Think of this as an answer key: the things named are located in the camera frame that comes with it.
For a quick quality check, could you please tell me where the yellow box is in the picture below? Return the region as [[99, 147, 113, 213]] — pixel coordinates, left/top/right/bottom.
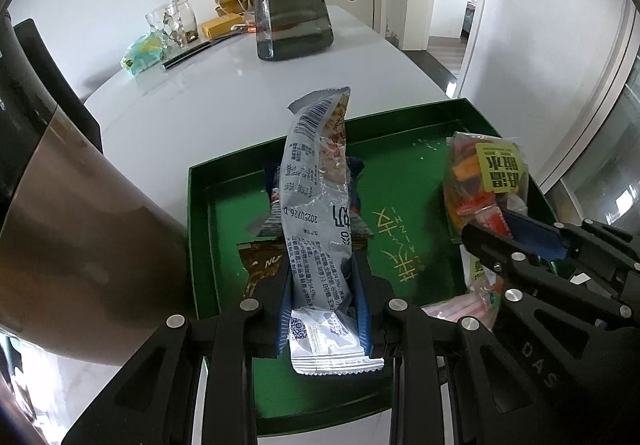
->
[[201, 16, 244, 40]]

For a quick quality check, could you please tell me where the pink snack packet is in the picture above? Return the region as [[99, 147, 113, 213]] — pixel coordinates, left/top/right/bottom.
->
[[422, 295, 493, 326]]

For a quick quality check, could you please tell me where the brown nut packet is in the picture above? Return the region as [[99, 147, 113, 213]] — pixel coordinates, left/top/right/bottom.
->
[[236, 240, 288, 298]]

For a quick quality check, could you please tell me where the white door frame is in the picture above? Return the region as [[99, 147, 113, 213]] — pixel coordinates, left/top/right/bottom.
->
[[400, 0, 496, 100]]

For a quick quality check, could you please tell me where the brown chair back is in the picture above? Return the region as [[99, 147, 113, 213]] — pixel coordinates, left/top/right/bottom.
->
[[0, 12, 193, 368]]

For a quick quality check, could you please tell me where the yellow label fruit snack packet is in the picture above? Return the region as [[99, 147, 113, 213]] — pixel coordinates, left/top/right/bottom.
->
[[460, 245, 506, 326], [444, 132, 530, 246]]

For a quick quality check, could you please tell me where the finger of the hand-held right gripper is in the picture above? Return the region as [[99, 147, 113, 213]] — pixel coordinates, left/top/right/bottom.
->
[[502, 211, 640, 277], [461, 222, 632, 327]]

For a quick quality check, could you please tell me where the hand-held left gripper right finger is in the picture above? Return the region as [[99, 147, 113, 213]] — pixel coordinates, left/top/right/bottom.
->
[[350, 255, 506, 445]]

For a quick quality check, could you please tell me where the green tray box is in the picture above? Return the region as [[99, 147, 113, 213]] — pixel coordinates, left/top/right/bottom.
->
[[187, 98, 558, 436]]

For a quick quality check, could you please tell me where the black slim bar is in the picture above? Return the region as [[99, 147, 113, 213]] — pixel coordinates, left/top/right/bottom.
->
[[162, 37, 236, 70]]

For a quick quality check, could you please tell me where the green tissue packet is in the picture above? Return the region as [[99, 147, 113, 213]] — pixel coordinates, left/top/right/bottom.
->
[[121, 32, 171, 74]]

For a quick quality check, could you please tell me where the glass sliding door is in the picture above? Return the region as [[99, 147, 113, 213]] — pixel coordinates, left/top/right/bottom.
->
[[537, 0, 640, 246]]

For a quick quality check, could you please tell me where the silver snack packet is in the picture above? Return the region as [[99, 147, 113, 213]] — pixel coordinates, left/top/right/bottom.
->
[[287, 86, 385, 377]]

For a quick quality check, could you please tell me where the dark blue snack packet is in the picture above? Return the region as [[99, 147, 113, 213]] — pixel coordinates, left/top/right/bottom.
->
[[245, 156, 375, 241]]

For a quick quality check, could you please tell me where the clear glass jar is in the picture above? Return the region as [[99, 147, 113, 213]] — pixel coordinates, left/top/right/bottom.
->
[[167, 0, 193, 38]]

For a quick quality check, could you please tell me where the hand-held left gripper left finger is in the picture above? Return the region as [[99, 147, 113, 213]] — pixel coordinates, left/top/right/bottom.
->
[[60, 257, 296, 445]]

